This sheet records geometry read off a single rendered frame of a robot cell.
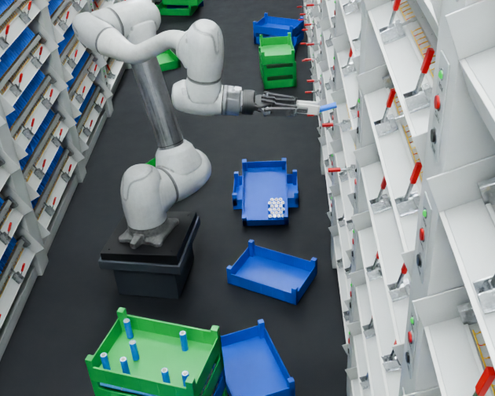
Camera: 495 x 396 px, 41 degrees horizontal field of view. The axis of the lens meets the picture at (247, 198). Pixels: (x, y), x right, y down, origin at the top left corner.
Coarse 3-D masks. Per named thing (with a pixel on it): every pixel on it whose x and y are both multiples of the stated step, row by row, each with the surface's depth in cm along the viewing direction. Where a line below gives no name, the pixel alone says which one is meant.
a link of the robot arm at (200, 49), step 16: (112, 32) 220; (176, 32) 195; (192, 32) 185; (208, 32) 184; (112, 48) 218; (128, 48) 214; (144, 48) 207; (160, 48) 202; (176, 48) 192; (192, 48) 186; (208, 48) 185; (192, 64) 189; (208, 64) 188; (208, 80) 191
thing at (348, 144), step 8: (336, 96) 222; (344, 96) 222; (344, 104) 222; (344, 112) 218; (344, 136) 206; (344, 144) 202; (352, 144) 200; (344, 152) 198; (352, 152) 197; (352, 160) 193; (352, 184) 184; (352, 192) 172; (352, 200) 173
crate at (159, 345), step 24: (120, 312) 184; (120, 336) 186; (144, 336) 186; (168, 336) 185; (192, 336) 182; (216, 336) 177; (96, 360) 176; (144, 360) 179; (168, 360) 178; (192, 360) 178; (120, 384) 171; (144, 384) 168; (168, 384) 165; (192, 384) 162
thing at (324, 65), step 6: (324, 60) 289; (324, 66) 291; (324, 72) 291; (324, 78) 287; (330, 78) 274; (324, 84) 282; (330, 90) 275; (330, 96) 271; (330, 102) 267; (330, 114) 256; (330, 120) 255; (330, 132) 241
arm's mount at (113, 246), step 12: (168, 216) 264; (180, 216) 263; (192, 216) 262; (120, 228) 259; (180, 228) 255; (108, 240) 252; (168, 240) 249; (180, 240) 248; (108, 252) 246; (120, 252) 245; (132, 252) 244; (144, 252) 243; (156, 252) 243; (168, 252) 242; (180, 252) 244; (168, 264) 243
